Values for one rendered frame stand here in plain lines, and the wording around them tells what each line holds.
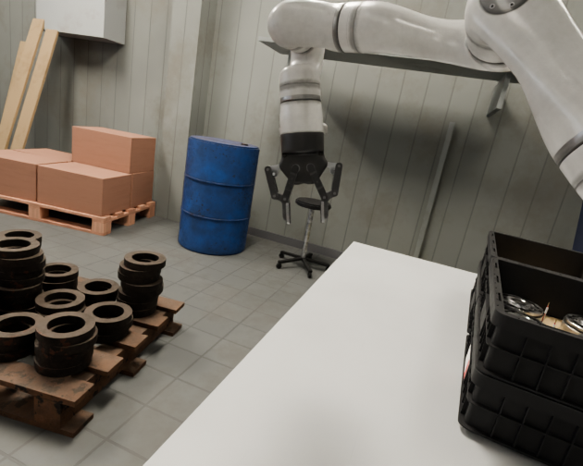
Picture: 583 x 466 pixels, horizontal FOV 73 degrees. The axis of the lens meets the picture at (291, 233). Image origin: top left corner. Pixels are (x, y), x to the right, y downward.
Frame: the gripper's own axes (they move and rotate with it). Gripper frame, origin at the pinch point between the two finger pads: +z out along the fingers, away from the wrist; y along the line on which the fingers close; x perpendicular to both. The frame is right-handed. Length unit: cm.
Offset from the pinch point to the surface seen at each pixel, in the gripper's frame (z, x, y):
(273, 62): -103, 312, -37
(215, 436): 29.9, -19.5, -13.8
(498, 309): 15.5, -8.0, 30.5
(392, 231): 54, 285, 66
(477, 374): 26.9, -8.0, 27.6
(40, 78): -110, 336, -281
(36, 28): -163, 350, -287
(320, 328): 30.1, 19.1, 1.6
